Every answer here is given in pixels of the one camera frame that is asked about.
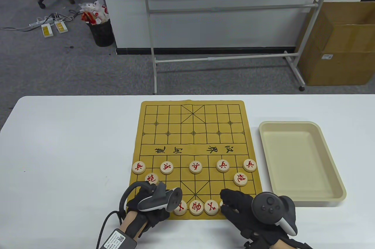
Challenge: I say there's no person's left hand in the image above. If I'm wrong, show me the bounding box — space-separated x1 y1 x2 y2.
126 185 171 228

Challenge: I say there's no person's right hand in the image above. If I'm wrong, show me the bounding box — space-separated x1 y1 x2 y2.
220 189 294 244

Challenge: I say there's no person's left forearm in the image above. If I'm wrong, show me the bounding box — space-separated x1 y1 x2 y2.
119 210 147 243

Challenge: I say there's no yellow chess board mat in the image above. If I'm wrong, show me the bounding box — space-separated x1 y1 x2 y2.
125 100 267 220

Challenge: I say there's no black white handheld controller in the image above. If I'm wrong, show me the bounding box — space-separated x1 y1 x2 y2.
251 192 298 236
120 181 183 213

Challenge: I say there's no black rectangular wrist box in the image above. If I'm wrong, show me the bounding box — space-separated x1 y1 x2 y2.
100 228 137 249

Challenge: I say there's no black flat glove band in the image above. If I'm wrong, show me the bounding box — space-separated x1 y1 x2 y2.
290 239 314 249

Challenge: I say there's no beige plastic tray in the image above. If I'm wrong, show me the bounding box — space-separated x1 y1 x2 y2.
259 121 347 202

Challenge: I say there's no brown cardboard box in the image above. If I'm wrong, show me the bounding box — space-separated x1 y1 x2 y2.
295 0 375 86

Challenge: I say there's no black trash bin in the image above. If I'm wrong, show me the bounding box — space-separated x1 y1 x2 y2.
86 18 115 47

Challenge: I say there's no yellow white power strip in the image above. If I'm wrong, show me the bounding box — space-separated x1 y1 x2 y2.
54 20 69 34
40 23 54 38

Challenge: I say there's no white red plastic trash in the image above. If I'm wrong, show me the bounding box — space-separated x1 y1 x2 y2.
79 1 109 25

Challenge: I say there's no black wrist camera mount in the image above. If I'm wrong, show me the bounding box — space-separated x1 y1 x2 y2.
243 230 276 249

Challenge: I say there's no black cable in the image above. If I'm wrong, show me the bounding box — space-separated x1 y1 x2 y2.
97 210 126 249

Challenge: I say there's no grey floor cable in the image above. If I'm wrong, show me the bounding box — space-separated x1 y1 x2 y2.
0 25 41 31

